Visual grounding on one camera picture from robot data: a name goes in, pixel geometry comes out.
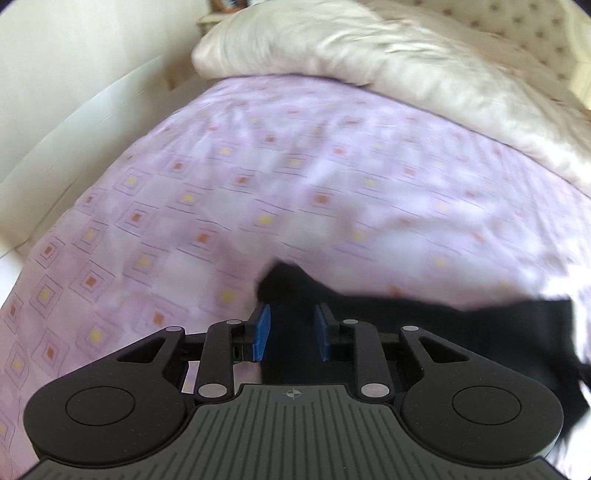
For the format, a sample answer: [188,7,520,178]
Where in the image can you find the black pants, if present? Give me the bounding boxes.
[255,260,591,432]

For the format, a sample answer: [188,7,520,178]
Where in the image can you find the pink patterned bedsheet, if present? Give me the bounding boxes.
[0,74,591,480]

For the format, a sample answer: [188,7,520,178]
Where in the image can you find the white pillow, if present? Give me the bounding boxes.
[191,0,591,186]

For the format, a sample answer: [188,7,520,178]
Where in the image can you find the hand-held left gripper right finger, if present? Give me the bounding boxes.
[314,304,469,401]

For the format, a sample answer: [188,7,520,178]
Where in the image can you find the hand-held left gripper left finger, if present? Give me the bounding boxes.
[116,302,273,401]

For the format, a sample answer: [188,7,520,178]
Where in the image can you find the white bed frame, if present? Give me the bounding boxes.
[0,55,218,266]

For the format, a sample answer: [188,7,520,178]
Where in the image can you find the cream nightstand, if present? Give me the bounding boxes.
[198,9,243,38]

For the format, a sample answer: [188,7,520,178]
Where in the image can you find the cream tufted headboard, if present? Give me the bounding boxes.
[413,0,591,112]

